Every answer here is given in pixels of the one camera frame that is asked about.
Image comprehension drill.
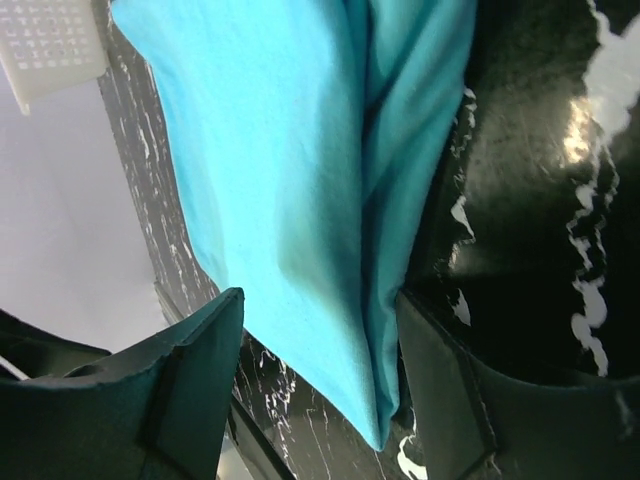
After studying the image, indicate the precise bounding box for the cyan t shirt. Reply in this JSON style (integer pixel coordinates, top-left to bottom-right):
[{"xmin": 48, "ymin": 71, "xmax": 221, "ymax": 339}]
[{"xmin": 111, "ymin": 1, "xmax": 477, "ymax": 450}]

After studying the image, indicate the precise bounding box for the white plastic basket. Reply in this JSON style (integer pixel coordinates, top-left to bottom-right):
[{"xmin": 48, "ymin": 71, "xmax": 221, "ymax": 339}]
[{"xmin": 1, "ymin": 0, "xmax": 108, "ymax": 116}]

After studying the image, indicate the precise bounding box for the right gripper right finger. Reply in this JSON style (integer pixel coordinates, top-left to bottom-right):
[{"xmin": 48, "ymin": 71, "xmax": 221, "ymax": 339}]
[{"xmin": 397, "ymin": 290, "xmax": 639, "ymax": 479}]

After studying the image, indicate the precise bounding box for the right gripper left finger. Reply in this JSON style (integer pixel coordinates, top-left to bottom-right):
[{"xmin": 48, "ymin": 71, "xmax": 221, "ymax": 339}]
[{"xmin": 1, "ymin": 288, "xmax": 244, "ymax": 479}]

